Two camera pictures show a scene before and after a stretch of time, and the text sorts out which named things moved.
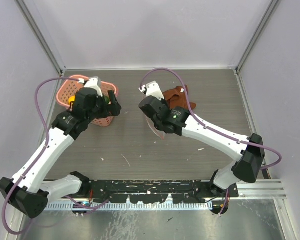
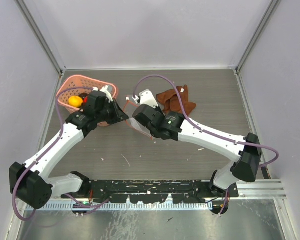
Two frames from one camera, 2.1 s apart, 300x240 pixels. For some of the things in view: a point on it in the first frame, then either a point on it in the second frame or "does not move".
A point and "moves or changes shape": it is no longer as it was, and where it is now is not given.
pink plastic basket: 67,88 does not move
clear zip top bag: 160,133 moves or changes shape
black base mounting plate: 158,191 does not move
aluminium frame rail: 270,189 does not move
